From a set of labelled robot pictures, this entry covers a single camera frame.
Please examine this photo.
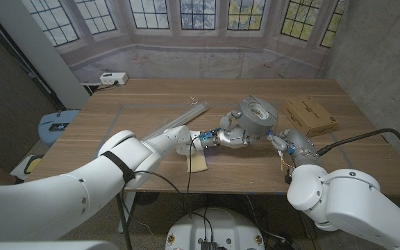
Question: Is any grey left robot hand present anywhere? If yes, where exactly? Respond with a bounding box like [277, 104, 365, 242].
[217, 110, 260, 150]

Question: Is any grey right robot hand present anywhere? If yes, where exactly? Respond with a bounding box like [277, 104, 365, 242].
[267, 128, 321, 168]

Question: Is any grey duct tape roll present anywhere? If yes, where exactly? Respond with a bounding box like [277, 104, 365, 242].
[236, 95, 279, 140]

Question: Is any brown cardboard box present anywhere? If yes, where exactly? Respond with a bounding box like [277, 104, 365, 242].
[280, 95, 339, 138]

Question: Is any white power outlet box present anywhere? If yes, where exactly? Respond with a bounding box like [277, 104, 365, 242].
[99, 72, 129, 85]

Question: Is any yellow sponge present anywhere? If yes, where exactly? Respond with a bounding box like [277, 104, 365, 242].
[185, 151, 209, 174]

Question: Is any clear plastic tube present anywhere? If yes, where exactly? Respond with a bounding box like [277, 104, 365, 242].
[140, 101, 210, 142]

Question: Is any grey metal table leg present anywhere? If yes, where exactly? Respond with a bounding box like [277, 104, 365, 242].
[295, 208, 316, 240]

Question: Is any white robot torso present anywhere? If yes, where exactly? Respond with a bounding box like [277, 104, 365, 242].
[165, 207, 266, 250]

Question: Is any printed window backdrop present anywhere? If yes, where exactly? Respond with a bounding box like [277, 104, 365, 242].
[21, 0, 349, 85]

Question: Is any black round base under table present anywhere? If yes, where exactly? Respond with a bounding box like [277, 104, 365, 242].
[133, 192, 160, 206]

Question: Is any blue round stool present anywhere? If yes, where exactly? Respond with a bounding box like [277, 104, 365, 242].
[37, 109, 81, 147]

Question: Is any yellow black floor object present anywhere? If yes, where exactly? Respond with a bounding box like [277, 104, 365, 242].
[24, 156, 44, 175]

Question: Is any thin black left wrist cable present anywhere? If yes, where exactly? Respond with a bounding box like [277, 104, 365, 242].
[119, 135, 201, 230]

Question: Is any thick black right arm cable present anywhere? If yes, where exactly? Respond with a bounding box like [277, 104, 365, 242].
[316, 128, 400, 175]

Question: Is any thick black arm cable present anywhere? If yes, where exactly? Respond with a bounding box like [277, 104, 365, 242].
[316, 128, 400, 175]
[115, 191, 134, 250]

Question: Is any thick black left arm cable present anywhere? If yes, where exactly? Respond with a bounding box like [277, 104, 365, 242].
[115, 191, 134, 250]

